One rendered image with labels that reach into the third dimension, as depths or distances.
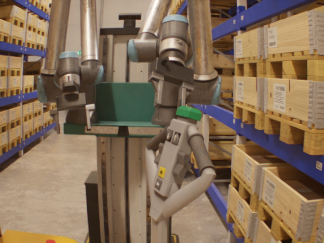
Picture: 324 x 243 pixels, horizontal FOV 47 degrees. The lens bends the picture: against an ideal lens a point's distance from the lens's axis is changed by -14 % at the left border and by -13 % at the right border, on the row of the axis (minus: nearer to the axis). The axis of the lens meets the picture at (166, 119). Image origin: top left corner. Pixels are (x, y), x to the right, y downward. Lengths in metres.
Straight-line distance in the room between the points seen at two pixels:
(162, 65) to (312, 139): 0.85
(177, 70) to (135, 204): 1.34
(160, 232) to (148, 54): 0.66
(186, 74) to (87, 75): 0.69
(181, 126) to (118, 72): 1.34
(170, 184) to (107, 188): 1.37
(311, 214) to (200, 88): 0.88
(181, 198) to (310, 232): 1.07
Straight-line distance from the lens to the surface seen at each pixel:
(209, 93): 2.11
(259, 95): 2.68
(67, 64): 1.75
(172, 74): 1.29
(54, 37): 2.12
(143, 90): 2.30
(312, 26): 1.87
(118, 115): 2.32
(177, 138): 1.08
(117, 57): 2.39
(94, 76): 1.90
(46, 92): 2.14
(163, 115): 2.15
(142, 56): 1.51
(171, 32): 1.37
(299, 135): 2.17
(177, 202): 1.04
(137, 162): 2.43
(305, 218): 1.93
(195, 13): 1.98
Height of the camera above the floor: 1.51
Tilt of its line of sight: 6 degrees down
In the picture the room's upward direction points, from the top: 1 degrees clockwise
